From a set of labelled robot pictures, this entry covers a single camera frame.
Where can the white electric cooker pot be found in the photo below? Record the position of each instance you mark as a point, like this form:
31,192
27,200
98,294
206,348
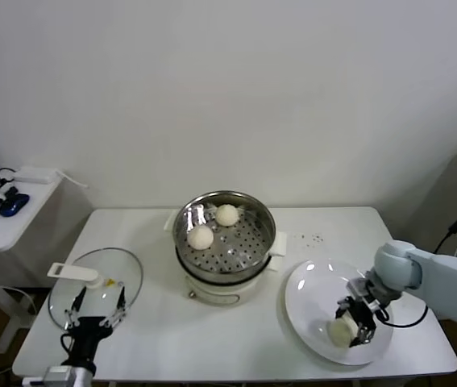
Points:
212,296

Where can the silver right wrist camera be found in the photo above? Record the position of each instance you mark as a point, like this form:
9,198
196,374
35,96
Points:
357,287

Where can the stainless steel steamer basket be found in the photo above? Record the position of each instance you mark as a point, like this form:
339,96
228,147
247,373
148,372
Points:
252,230

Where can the white round plate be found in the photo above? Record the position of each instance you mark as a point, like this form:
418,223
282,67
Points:
312,290

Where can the light blue right robot arm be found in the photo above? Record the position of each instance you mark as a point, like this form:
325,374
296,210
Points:
445,278

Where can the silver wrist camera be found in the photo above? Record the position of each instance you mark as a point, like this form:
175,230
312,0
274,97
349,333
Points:
357,287
59,377

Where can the white side table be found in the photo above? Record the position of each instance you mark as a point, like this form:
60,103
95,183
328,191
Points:
6,230

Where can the small black device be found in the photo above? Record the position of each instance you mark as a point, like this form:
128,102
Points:
10,192

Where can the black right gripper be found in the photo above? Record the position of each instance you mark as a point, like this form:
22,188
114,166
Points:
363,314

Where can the white steamed baozi bun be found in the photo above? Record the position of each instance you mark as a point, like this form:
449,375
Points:
227,214
200,238
339,334

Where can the white camera plug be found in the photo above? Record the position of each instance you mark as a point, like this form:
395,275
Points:
32,381

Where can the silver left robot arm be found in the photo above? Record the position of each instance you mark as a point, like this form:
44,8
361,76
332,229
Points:
86,377

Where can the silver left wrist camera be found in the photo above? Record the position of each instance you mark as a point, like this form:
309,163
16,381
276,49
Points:
59,377

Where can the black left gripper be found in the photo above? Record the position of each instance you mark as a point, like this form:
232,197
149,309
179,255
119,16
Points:
89,334

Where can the blue computer mouse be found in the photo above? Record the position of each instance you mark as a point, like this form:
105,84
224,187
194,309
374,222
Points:
13,205

